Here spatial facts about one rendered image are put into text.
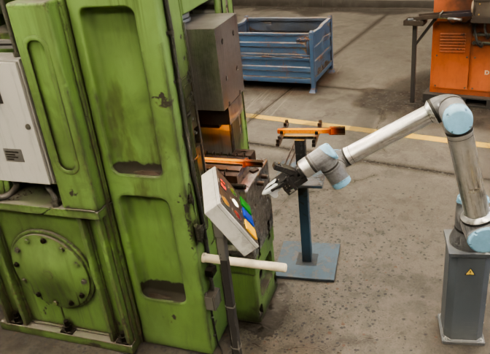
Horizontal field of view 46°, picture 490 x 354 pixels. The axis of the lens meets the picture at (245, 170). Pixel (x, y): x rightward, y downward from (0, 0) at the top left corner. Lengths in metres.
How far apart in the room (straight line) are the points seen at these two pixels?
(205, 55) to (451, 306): 1.81
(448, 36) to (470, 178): 3.67
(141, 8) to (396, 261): 2.38
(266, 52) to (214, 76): 4.19
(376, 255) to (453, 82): 2.82
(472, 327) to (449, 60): 3.52
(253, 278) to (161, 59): 1.40
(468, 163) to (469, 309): 0.95
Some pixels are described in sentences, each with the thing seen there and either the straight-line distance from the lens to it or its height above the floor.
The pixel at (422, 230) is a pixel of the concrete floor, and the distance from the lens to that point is 4.30.
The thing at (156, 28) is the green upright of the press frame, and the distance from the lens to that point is 2.51.
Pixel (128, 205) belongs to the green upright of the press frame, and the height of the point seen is 0.91.
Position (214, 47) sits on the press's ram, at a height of 1.68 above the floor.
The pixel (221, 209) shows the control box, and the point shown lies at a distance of 2.36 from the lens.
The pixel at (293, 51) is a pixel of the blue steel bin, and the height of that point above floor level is 0.48.
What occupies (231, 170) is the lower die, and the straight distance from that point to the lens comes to 3.05.
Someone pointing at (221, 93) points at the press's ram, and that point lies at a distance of 2.76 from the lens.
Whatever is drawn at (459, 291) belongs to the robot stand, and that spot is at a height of 0.36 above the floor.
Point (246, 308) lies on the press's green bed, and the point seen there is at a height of 0.11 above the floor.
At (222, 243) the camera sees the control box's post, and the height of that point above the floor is 0.90.
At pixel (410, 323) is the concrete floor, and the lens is 3.54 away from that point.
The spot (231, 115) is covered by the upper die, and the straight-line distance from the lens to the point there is 2.88.
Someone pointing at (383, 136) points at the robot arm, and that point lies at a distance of 2.71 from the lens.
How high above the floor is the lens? 2.38
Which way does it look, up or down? 27 degrees down
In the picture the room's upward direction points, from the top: 6 degrees counter-clockwise
